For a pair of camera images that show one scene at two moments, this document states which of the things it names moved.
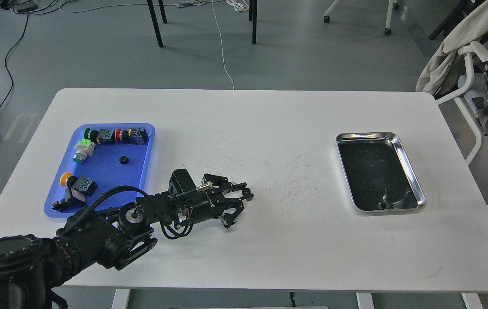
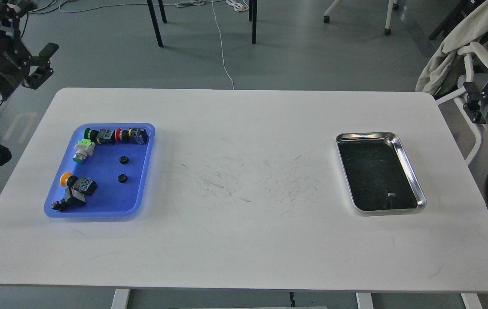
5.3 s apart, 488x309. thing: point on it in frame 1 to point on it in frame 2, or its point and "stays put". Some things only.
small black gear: [123, 160] stays put
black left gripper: [206, 204] to [4, 62]
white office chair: [476, 49] stays put
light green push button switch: [83, 149] stays put
